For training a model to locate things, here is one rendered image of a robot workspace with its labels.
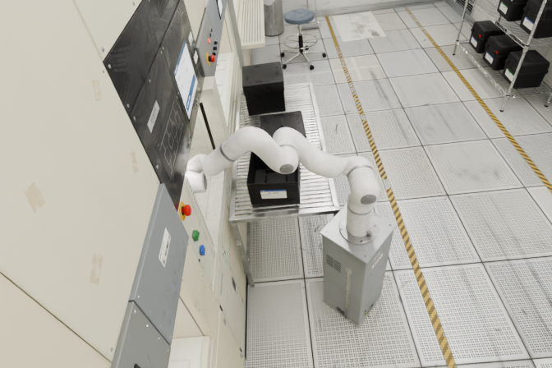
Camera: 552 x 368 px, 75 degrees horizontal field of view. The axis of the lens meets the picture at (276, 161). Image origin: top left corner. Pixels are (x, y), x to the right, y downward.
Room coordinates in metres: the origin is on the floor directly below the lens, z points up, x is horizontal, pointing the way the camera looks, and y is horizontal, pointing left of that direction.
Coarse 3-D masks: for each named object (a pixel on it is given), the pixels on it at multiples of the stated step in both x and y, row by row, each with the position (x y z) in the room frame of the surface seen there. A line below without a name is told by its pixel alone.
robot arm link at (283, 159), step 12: (240, 132) 1.08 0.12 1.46; (252, 132) 1.07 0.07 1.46; (264, 132) 1.08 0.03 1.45; (228, 144) 1.07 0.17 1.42; (240, 144) 1.05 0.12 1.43; (252, 144) 1.04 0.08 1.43; (264, 144) 1.04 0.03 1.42; (276, 144) 1.03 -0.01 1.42; (228, 156) 1.05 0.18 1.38; (240, 156) 1.06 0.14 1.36; (264, 156) 1.02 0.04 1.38; (276, 156) 0.99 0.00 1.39; (288, 156) 0.99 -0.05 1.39; (276, 168) 0.97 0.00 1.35; (288, 168) 0.96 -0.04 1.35
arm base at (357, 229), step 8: (344, 216) 1.14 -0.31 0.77; (352, 216) 1.02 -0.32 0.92; (360, 216) 1.00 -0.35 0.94; (368, 216) 1.01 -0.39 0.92; (344, 224) 1.09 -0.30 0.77; (352, 224) 1.02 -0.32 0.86; (360, 224) 1.00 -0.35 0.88; (368, 224) 1.01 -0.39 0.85; (376, 224) 1.06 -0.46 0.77; (344, 232) 1.04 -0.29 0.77; (352, 232) 1.02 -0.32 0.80; (360, 232) 1.00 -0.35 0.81; (368, 232) 1.01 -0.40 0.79; (376, 232) 1.01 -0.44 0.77; (352, 240) 0.99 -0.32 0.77; (360, 240) 0.99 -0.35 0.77; (368, 240) 0.98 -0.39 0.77
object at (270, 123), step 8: (288, 112) 2.00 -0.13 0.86; (296, 112) 1.98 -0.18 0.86; (264, 120) 1.94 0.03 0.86; (272, 120) 1.93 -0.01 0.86; (280, 120) 1.88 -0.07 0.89; (288, 120) 1.91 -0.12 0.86; (296, 120) 1.89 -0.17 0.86; (264, 128) 1.86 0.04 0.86; (272, 128) 1.84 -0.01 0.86; (296, 128) 1.81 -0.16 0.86; (304, 128) 1.80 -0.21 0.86; (272, 136) 1.76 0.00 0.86; (304, 136) 1.72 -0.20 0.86
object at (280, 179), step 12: (252, 156) 1.57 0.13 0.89; (252, 168) 1.51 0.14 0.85; (264, 168) 1.57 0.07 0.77; (300, 168) 1.53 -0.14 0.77; (252, 180) 1.45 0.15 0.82; (264, 180) 1.46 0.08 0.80; (276, 180) 1.47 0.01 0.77; (288, 180) 1.46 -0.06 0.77; (300, 180) 1.44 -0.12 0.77; (252, 192) 1.31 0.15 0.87; (264, 192) 1.30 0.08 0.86; (276, 192) 1.29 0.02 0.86; (288, 192) 1.28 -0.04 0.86; (300, 192) 1.34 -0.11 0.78; (252, 204) 1.31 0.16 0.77; (264, 204) 1.30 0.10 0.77; (276, 204) 1.29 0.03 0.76
